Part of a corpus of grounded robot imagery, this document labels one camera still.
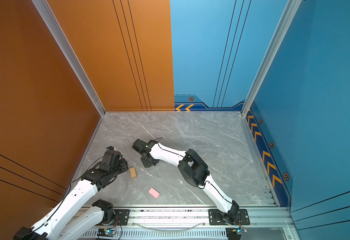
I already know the long natural wood block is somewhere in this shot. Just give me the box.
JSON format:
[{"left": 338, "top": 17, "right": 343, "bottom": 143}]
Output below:
[{"left": 130, "top": 167, "right": 137, "bottom": 179}]

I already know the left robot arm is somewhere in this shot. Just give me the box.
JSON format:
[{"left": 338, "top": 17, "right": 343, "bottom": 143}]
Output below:
[{"left": 13, "top": 158, "right": 128, "bottom": 240}]

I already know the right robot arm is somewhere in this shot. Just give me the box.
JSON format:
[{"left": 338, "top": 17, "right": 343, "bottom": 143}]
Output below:
[{"left": 133, "top": 139, "right": 240, "bottom": 225}]

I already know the pink block near front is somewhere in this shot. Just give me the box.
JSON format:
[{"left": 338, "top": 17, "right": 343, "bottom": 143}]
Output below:
[{"left": 148, "top": 188, "right": 160, "bottom": 199}]

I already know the left green circuit board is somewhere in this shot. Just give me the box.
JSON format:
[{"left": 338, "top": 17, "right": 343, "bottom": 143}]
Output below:
[{"left": 97, "top": 229, "right": 117, "bottom": 239}]

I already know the green circuit board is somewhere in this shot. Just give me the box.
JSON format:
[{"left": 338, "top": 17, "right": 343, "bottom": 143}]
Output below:
[
  {"left": 226, "top": 227, "right": 248, "bottom": 240},
  {"left": 97, "top": 229, "right": 117, "bottom": 239}
]

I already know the right green circuit board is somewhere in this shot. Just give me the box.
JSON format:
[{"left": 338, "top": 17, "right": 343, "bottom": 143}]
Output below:
[{"left": 226, "top": 227, "right": 248, "bottom": 240}]

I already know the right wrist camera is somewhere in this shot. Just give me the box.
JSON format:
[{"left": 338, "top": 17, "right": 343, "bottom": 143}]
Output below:
[{"left": 132, "top": 139, "right": 148, "bottom": 154}]

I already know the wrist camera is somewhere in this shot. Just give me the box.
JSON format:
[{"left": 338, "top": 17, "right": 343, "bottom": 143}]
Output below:
[
  {"left": 132, "top": 139, "right": 148, "bottom": 154},
  {"left": 99, "top": 146, "right": 121, "bottom": 174}
]

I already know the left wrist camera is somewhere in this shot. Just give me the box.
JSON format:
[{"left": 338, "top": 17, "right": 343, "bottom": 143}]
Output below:
[{"left": 99, "top": 146, "right": 121, "bottom": 174}]

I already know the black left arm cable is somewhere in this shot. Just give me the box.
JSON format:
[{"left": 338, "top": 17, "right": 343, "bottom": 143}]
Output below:
[{"left": 69, "top": 155, "right": 104, "bottom": 193}]

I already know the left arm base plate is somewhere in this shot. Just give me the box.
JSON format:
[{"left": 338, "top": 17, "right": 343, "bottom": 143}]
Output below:
[{"left": 96, "top": 209, "right": 130, "bottom": 228}]

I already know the aluminium front rail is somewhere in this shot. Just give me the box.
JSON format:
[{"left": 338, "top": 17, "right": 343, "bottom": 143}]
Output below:
[{"left": 71, "top": 206, "right": 300, "bottom": 240}]

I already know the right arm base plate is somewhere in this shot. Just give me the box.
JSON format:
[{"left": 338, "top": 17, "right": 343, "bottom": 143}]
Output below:
[{"left": 208, "top": 209, "right": 251, "bottom": 226}]

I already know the aluminium corner post left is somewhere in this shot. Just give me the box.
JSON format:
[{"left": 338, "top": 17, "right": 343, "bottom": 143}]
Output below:
[{"left": 32, "top": 0, "right": 106, "bottom": 117}]

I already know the aluminium corner post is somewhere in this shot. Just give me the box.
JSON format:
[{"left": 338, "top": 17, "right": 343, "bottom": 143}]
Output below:
[
  {"left": 241, "top": 0, "right": 302, "bottom": 117},
  {"left": 32, "top": 0, "right": 106, "bottom": 117}
]

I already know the aluminium corner post right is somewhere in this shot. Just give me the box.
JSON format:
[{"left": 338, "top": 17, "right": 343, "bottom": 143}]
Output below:
[{"left": 241, "top": 0, "right": 302, "bottom": 117}]

